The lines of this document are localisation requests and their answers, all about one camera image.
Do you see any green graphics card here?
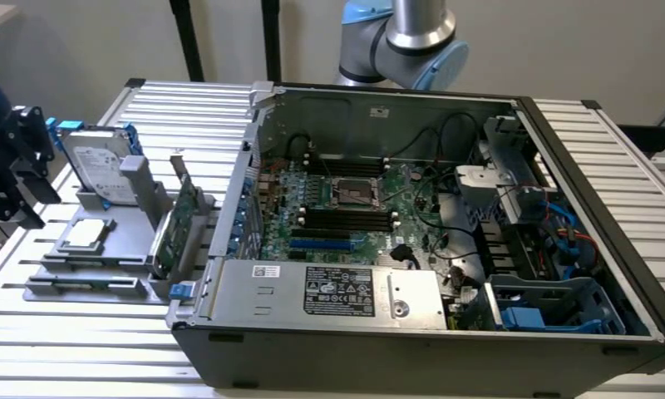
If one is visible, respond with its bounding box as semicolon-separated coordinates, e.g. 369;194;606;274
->
145;153;214;278

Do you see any black looped wire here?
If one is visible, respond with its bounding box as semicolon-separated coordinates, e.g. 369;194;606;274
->
284;132;313;162
413;111;482;164

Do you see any blue expansion slot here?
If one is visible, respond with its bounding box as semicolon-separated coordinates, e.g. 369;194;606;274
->
289;237;352;251

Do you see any red wire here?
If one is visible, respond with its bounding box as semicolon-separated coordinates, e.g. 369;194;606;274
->
570;231;598;251

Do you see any black stand pole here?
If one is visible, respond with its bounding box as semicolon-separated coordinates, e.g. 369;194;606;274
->
168;0;208;83
261;0;286;83

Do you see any metal disk bay cage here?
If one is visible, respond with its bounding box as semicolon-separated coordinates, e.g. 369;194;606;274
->
477;116;562;226

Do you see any black wire with plug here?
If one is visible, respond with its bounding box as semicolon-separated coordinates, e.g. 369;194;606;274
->
389;244;424;272

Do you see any green motherboard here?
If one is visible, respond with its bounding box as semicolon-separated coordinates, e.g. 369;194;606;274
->
253;160;450;276

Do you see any grey parts rack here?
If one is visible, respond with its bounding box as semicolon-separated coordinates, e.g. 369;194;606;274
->
21;155;218;307

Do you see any CPU socket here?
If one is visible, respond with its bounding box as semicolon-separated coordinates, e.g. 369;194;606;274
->
322;175;385;209

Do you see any silver power supply unit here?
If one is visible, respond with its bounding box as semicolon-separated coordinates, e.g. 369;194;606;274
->
196;259;450;332

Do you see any silver CPU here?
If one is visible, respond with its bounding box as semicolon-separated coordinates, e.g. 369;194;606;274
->
58;217;118;251

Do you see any black open PC case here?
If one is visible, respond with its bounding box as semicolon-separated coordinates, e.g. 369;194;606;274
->
165;81;665;390

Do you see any hard disk with blue rails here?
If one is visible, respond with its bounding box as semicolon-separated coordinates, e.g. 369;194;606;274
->
45;118;141;211

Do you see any blue plastic disk caddy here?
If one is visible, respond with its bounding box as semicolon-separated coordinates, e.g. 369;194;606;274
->
484;273;629;336

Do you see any blue wire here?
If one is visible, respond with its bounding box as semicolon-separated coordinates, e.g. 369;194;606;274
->
536;198;589;280

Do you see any blue case latch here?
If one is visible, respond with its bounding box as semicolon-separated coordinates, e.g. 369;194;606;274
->
168;281;196;301

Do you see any green RAM stick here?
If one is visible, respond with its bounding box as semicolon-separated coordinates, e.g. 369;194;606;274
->
42;257;146;268
29;278;138;293

